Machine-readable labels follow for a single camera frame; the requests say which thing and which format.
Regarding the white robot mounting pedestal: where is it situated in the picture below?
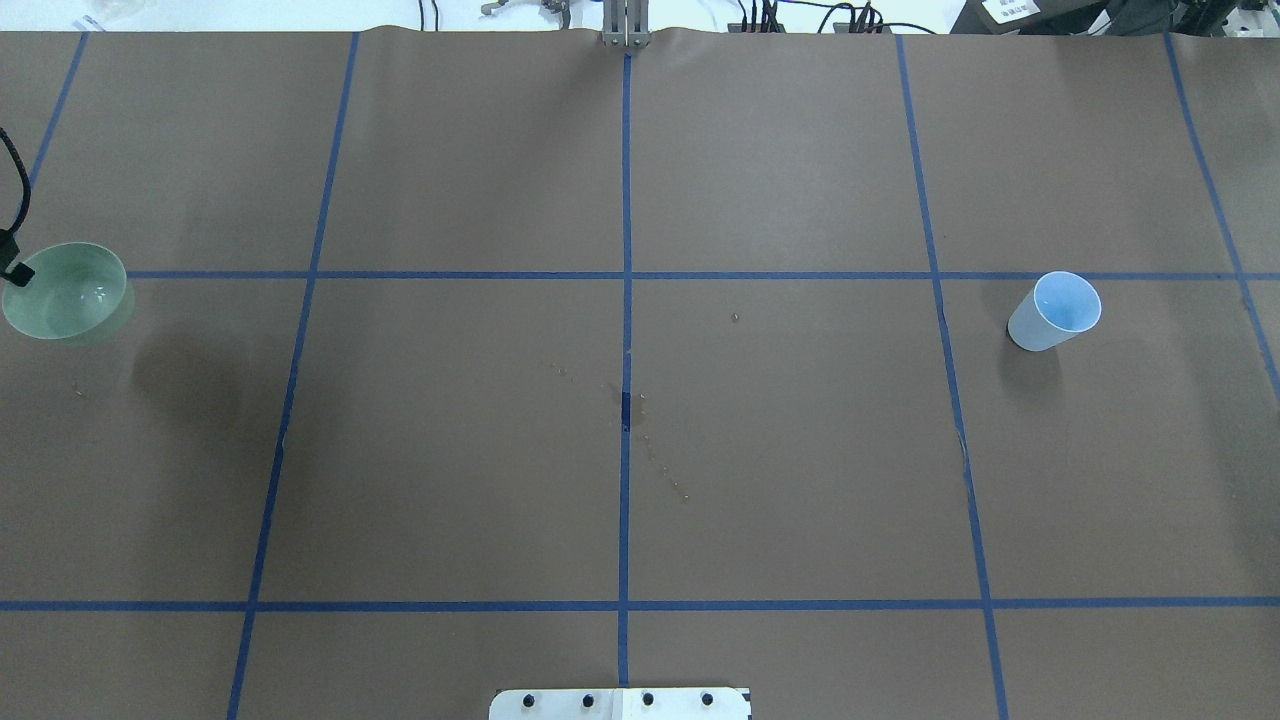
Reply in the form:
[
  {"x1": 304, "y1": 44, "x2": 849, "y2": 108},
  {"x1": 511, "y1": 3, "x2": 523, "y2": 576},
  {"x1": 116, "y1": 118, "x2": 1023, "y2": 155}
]
[{"x1": 488, "y1": 687, "x2": 753, "y2": 719}]

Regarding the aluminium frame post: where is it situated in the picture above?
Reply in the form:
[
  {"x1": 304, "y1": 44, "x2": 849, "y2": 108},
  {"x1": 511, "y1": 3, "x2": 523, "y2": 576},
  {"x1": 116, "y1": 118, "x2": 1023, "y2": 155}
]
[{"x1": 602, "y1": 0, "x2": 652, "y2": 50}]

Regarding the pale green ceramic bowl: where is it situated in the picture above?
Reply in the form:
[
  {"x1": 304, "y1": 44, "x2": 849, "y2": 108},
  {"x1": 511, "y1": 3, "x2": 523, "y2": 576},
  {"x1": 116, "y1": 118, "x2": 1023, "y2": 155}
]
[{"x1": 3, "y1": 242, "x2": 136, "y2": 346}]

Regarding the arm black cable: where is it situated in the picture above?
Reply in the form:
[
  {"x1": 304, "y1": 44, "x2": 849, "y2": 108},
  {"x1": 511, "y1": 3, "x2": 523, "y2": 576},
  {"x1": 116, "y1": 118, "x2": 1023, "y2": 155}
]
[{"x1": 0, "y1": 128, "x2": 33, "y2": 241}]

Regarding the light blue plastic cup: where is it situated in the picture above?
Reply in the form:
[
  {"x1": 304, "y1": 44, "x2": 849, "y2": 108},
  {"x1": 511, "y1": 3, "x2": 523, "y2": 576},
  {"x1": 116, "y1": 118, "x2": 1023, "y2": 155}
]
[{"x1": 1006, "y1": 272, "x2": 1102, "y2": 352}]

